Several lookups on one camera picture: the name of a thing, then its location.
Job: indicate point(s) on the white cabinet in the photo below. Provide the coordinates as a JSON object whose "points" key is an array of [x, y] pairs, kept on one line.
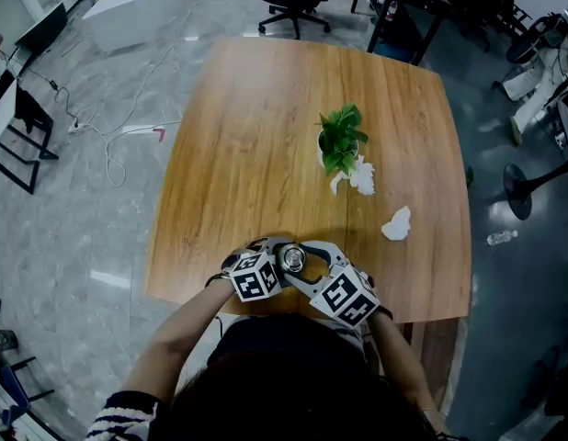
{"points": [[132, 7]]}

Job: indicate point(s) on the small white tissue strip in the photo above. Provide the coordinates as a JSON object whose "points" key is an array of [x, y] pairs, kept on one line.
{"points": [[335, 184]]}

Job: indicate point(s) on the person's right forearm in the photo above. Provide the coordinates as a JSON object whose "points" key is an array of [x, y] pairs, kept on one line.
{"points": [[399, 356]]}

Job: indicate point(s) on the large crumpled white tissue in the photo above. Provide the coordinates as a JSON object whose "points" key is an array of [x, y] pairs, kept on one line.
{"points": [[364, 177]]}

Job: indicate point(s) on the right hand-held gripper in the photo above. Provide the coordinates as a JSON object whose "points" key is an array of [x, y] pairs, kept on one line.
{"points": [[346, 297]]}

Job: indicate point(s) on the white power strip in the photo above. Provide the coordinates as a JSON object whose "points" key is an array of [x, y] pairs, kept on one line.
{"points": [[76, 127]]}

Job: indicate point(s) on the white table with black frame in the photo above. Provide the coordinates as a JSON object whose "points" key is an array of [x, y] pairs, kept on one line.
{"points": [[22, 113]]}

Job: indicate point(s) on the person's left hand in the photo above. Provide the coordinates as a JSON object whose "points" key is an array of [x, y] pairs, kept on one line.
{"points": [[230, 263]]}

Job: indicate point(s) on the person's right hand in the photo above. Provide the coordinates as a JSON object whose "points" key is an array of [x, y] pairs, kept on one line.
{"points": [[367, 283]]}

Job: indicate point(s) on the black fan stand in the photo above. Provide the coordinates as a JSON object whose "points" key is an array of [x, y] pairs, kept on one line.
{"points": [[517, 191]]}

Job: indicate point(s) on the green plant in white pot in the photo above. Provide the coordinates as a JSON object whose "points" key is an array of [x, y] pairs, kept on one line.
{"points": [[341, 140]]}

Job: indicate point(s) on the person's black top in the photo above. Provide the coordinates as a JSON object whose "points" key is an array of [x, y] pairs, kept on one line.
{"points": [[293, 338]]}

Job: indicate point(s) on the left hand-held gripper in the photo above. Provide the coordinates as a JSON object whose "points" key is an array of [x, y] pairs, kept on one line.
{"points": [[254, 276]]}

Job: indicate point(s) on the small metal bottle cap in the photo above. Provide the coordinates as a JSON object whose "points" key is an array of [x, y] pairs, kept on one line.
{"points": [[292, 257]]}

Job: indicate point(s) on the person's left forearm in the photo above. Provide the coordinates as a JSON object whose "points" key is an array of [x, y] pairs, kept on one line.
{"points": [[173, 342]]}

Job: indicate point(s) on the black desk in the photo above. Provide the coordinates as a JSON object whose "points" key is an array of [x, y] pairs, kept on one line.
{"points": [[403, 12]]}

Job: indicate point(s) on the striped black and white sleeve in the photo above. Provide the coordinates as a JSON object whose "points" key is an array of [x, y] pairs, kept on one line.
{"points": [[118, 418]]}

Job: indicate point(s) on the clear plastic bottle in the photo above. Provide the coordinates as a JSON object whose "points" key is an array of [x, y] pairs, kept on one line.
{"points": [[502, 237]]}

